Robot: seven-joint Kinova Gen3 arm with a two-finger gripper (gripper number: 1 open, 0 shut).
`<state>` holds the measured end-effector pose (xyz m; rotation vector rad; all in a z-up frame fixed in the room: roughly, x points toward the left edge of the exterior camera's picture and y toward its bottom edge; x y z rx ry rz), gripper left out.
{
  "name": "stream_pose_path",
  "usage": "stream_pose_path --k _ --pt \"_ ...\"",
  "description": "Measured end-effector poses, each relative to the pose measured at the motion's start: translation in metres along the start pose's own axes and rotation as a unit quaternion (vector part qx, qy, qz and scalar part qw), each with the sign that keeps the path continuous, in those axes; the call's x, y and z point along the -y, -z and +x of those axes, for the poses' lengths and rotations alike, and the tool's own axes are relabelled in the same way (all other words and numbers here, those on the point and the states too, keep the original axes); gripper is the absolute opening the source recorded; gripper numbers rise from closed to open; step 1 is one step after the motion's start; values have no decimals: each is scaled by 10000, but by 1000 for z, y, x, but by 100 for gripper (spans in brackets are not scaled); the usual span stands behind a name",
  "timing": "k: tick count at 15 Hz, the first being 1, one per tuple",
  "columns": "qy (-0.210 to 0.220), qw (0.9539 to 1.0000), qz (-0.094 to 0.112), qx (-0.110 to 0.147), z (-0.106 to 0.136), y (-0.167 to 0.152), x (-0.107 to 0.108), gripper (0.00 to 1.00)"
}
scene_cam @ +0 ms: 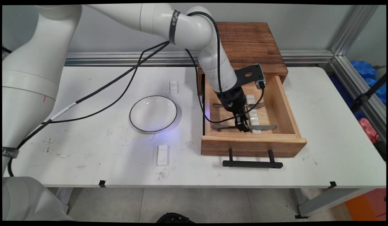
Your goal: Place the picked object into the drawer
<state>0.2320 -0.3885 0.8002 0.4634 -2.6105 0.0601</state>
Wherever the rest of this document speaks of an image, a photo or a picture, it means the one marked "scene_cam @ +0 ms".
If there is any black drawer handle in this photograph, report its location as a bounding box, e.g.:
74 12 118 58
222 148 284 169

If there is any side aluminium frame rail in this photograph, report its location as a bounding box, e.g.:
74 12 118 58
331 56 386 138

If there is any silver fork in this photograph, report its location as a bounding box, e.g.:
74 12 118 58
213 102 266 110

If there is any black stand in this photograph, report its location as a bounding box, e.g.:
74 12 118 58
351 74 386 113

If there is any silver camera with black bracket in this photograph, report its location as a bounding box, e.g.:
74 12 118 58
235 64 266 90

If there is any horizontal aluminium frame rail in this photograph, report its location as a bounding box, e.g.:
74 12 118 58
64 51 334 67

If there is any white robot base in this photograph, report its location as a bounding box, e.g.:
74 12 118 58
2 176 72 221

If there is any dark wooden cabinet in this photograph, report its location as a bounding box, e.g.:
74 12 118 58
197 22 288 96

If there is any light wooden drawer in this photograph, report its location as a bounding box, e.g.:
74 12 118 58
201 74 307 158

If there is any silver table knife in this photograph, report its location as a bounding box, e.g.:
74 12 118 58
212 125 277 131

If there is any black round object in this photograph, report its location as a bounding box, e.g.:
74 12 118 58
156 213 194 223

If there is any grey table leg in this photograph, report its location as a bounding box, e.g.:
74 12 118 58
294 188 375 219
56 188 73 214

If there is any orange box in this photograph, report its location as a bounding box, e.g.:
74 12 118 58
345 188 386 221

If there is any red plastic bag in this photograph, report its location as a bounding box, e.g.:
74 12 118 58
359 118 380 144

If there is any white plate with black rim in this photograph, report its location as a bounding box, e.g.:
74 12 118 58
129 95 178 133

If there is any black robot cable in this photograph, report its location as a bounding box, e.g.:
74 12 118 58
7 12 221 177

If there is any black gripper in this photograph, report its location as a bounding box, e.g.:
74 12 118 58
216 86 251 132

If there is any upright aluminium frame post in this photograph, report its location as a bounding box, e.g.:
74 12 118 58
331 5 379 57

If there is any blue plastic bag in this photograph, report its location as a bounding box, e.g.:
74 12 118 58
350 61 386 105

